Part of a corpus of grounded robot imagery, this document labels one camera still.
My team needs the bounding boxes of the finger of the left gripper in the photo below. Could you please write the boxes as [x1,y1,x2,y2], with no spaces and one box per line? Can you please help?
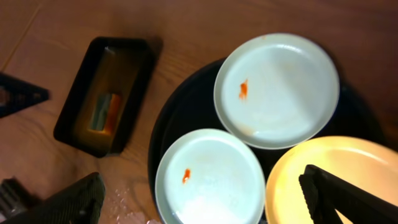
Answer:
[1,72,50,118]

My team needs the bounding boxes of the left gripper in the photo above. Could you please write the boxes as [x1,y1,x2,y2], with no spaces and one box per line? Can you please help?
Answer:
[1,177,40,220]

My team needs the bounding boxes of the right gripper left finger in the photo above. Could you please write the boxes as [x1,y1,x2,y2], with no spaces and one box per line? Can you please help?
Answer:
[1,172,106,224]

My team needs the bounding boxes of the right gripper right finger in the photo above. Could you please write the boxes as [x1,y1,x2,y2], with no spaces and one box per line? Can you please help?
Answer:
[298,165,397,224]

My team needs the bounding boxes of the yellow plate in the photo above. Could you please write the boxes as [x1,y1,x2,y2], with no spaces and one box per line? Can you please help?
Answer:
[265,136,397,223]

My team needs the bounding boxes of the green orange sponge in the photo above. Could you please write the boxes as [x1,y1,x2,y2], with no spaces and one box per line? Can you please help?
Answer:
[88,93,121,135]

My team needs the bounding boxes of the light blue plate bottom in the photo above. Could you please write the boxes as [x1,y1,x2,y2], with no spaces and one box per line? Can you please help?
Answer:
[155,129,266,223]

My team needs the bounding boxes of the light blue plate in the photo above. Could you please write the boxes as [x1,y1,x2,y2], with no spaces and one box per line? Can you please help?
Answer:
[213,33,340,150]
[155,129,266,223]

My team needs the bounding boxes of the black rectangular water tray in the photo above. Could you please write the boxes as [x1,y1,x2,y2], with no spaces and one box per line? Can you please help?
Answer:
[53,37,157,158]

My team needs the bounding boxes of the light blue plate top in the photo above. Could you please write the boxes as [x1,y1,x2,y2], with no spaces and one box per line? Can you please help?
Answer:
[213,33,340,150]

